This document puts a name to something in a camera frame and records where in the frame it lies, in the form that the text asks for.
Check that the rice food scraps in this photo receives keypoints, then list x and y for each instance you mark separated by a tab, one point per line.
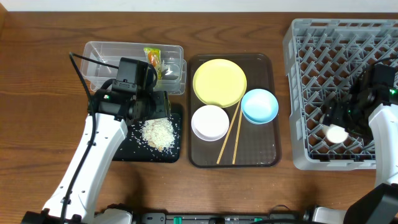
155	135

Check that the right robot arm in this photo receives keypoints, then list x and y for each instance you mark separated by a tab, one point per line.
380	204

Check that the white bowl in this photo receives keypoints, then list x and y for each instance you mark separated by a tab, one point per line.
210	123

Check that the clear plastic waste bin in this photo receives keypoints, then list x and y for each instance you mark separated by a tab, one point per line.
112	52

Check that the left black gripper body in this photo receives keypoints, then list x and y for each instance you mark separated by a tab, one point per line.
162	106

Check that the wooden chopstick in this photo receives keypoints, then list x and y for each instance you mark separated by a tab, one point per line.
237	137
228	133

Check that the black plastic tray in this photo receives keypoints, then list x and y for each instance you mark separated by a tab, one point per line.
135	149

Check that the white cup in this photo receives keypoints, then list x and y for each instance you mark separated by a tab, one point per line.
334	133

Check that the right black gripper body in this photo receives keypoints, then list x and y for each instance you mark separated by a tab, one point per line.
354	120

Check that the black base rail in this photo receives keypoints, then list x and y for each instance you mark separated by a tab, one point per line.
163	218

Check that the grey dishwasher rack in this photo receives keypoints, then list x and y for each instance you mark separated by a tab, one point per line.
322	59

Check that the white tissue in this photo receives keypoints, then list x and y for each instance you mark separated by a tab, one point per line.
166	70

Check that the light blue bowl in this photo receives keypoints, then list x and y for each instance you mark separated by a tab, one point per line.
259	106

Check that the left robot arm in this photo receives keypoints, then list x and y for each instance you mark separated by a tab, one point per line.
111	112

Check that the yellow plate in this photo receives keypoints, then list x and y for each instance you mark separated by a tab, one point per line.
219	82

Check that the green snack wrapper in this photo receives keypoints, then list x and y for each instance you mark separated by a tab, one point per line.
153	58

